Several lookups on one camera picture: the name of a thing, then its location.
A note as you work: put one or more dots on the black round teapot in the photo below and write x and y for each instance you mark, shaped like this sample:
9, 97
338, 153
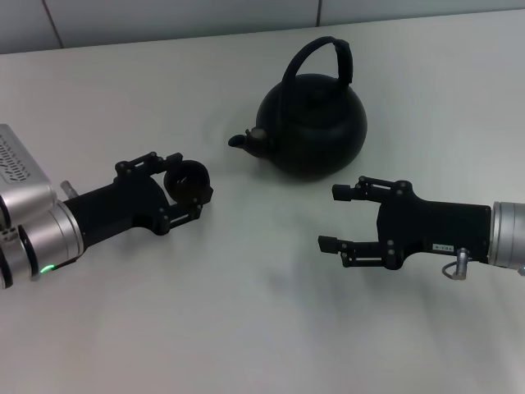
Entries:
320, 135

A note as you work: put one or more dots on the dark brown teacup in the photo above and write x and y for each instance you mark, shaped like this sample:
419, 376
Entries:
186, 188

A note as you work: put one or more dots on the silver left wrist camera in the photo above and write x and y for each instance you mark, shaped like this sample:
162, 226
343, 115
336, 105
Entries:
20, 164

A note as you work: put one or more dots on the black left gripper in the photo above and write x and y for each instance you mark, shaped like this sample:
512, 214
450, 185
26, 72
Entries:
123, 205

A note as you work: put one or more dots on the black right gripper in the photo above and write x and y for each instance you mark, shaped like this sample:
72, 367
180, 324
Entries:
435, 227

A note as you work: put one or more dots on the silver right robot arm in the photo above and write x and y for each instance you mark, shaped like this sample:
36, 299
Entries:
508, 234

